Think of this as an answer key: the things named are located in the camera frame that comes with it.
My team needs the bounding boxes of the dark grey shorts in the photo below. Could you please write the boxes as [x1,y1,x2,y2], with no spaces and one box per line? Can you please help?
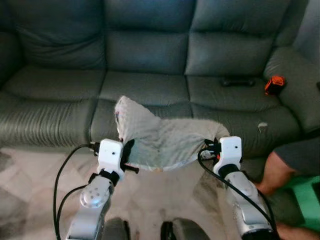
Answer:
[272,137,320,176]

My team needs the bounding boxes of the silver right robot leg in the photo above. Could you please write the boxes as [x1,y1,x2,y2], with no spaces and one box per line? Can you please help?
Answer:
[160,217,211,240]

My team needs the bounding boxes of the silver robot leg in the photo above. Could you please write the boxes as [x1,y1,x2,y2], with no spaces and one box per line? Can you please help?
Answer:
[102,217,132,240]
[160,217,211,240]

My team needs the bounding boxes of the short black left arm cable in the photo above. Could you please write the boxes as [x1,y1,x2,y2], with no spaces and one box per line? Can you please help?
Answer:
[55,184,92,236]

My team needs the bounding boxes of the person's bare leg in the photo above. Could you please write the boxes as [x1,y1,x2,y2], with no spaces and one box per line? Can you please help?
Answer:
[255,151,296,197]
[275,223,320,240]

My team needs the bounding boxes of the green plastic stool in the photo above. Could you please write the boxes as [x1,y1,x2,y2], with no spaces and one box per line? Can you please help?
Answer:
[285,175,320,232]

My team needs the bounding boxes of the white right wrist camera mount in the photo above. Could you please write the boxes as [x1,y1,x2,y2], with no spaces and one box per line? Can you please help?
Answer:
[218,136,243,168]

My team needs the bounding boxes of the beige textured pillow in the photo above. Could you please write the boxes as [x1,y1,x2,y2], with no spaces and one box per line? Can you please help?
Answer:
[114,96,231,172]

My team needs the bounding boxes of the long black left arm cable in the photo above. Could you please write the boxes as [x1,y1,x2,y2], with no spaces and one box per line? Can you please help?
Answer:
[53,144,98,240]

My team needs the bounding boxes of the black remote control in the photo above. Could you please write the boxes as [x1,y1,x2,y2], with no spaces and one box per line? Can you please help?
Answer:
[221,76,256,88]

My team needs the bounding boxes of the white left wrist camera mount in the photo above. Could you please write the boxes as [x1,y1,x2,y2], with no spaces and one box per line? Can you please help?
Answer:
[97,139,125,173]

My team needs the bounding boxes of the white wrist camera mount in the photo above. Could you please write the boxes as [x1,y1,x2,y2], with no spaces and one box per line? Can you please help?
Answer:
[97,139,125,173]
[218,136,243,168]

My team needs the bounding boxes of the silver left robot leg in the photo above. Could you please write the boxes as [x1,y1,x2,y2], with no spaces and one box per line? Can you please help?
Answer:
[102,217,132,240]

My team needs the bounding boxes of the dark green leather sofa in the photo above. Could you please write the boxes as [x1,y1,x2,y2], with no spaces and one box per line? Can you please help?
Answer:
[0,0,320,161]

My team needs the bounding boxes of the orange and black gadget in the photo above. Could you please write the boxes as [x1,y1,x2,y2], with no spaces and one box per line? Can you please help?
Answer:
[264,75,286,96]

